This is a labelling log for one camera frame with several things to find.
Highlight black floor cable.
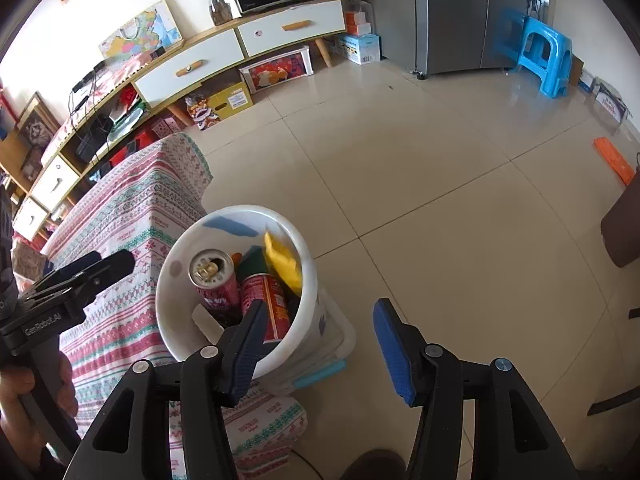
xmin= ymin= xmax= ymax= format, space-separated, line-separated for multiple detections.
xmin=290 ymin=447 xmax=327 ymax=480

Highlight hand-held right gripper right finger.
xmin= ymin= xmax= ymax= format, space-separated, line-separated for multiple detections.
xmin=374 ymin=298 xmax=576 ymax=480

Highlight orange white small boxes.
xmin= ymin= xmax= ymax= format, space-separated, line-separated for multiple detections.
xmin=345 ymin=10 xmax=374 ymax=36

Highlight yellow snack packet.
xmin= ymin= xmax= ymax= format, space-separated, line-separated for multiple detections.
xmin=263 ymin=230 xmax=305 ymax=297

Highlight blue plastic stool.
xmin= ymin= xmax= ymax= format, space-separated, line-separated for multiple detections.
xmin=514 ymin=16 xmax=574 ymax=100

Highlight white printed box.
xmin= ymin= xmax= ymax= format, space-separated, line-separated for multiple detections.
xmin=592 ymin=82 xmax=629 ymax=124

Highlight patterned tablecloth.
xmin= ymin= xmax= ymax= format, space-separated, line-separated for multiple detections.
xmin=40 ymin=132 xmax=309 ymax=480

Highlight person's left hand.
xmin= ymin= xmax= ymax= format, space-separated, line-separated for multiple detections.
xmin=0 ymin=350 xmax=80 ymax=441

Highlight red can with label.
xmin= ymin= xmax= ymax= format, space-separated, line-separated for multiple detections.
xmin=241 ymin=272 xmax=292 ymax=344

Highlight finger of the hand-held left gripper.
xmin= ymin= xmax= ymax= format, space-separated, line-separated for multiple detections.
xmin=42 ymin=251 xmax=105 ymax=283
xmin=47 ymin=249 xmax=137 ymax=307

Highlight white plastic bucket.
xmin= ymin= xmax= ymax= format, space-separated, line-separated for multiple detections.
xmin=155 ymin=205 xmax=319 ymax=382

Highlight silver refrigerator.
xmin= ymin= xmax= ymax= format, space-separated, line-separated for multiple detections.
xmin=412 ymin=0 xmax=532 ymax=77

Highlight white wooden media cabinet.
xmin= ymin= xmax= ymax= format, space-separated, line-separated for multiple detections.
xmin=0 ymin=0 xmax=352 ymax=241

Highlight dark chair leg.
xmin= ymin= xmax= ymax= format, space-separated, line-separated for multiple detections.
xmin=587 ymin=389 xmax=640 ymax=416

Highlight black set-top box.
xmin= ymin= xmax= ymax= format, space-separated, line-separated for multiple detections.
xmin=75 ymin=117 xmax=114 ymax=161

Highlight blue white cardboard box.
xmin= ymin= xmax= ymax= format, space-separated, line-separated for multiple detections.
xmin=334 ymin=33 xmax=382 ymax=65

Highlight wicker basket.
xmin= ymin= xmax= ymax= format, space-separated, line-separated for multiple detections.
xmin=12 ymin=244 xmax=51 ymax=288

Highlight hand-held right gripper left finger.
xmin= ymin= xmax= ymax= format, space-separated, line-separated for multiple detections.
xmin=62 ymin=299 xmax=269 ymax=480

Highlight dented red drink can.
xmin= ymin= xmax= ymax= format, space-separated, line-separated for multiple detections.
xmin=188 ymin=249 xmax=242 ymax=327

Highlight printed gift bag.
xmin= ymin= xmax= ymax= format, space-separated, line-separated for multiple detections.
xmin=186 ymin=95 xmax=221 ymax=131

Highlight orange flat strip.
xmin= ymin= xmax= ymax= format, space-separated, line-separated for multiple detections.
xmin=593 ymin=137 xmax=636 ymax=186

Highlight dark green packet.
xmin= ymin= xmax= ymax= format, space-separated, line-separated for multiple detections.
xmin=235 ymin=245 xmax=274 ymax=282

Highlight framed picture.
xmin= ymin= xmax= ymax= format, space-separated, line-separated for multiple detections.
xmin=15 ymin=91 xmax=59 ymax=154

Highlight white bin with red print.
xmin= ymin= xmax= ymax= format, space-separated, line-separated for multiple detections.
xmin=239 ymin=46 xmax=315 ymax=95

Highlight yellow cardboard box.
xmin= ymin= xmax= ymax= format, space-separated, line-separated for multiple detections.
xmin=207 ymin=81 xmax=255 ymax=120

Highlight red box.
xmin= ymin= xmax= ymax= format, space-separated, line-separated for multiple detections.
xmin=110 ymin=127 xmax=159 ymax=169

